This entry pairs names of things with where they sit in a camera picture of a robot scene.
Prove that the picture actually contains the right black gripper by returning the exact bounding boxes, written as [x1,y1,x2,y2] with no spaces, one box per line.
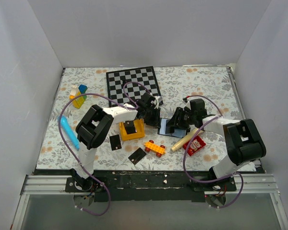
[166,106,196,130]

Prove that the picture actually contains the black leather card holder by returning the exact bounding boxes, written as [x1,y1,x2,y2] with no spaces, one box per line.
[157,118,190,138]

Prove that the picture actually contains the yellow plastic bin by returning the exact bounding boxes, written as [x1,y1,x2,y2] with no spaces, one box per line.
[119,119,145,141]

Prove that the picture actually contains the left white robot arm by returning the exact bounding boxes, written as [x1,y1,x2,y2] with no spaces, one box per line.
[70,92,161,192]

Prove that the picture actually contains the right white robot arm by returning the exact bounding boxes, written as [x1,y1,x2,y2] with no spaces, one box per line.
[166,96,266,190]

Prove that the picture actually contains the black card on table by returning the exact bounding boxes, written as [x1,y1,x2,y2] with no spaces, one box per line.
[109,135,122,151]

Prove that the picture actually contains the cream toy microphone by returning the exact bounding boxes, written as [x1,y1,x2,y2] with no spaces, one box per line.
[171,128,198,152]

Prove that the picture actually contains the floral table mat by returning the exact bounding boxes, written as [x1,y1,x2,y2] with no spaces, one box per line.
[36,66,244,171]

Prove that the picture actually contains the red owl toy block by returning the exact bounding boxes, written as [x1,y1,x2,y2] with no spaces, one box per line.
[187,136,206,157]

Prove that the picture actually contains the orange toy car block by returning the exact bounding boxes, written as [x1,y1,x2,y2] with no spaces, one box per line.
[144,140,166,158]

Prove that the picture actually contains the black white chessboard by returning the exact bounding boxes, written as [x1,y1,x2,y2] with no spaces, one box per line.
[106,66,163,105]

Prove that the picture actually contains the colourful stacked toy blocks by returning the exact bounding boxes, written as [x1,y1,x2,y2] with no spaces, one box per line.
[69,84,89,110]

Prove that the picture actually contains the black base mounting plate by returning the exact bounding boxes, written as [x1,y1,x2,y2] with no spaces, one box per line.
[65,170,237,202]

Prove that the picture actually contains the blue toy microphone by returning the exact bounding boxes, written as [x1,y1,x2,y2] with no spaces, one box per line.
[60,116,80,150]

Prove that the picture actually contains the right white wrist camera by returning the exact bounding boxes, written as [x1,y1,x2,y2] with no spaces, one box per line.
[183,96,191,109]

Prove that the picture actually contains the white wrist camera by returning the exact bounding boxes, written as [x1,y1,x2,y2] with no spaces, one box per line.
[183,96,191,109]
[152,96,162,109]

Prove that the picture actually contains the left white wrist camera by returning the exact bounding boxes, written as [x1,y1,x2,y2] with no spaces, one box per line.
[152,96,162,109]

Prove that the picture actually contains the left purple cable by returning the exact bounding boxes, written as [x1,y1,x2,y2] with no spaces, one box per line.
[59,81,154,217]

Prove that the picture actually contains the purple cable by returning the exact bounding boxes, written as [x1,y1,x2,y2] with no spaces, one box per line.
[59,81,154,217]
[182,95,243,208]

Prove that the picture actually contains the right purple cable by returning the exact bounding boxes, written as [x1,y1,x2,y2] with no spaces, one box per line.
[182,95,243,208]

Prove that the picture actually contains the aluminium frame rail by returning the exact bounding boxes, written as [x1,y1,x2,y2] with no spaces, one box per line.
[10,175,74,230]

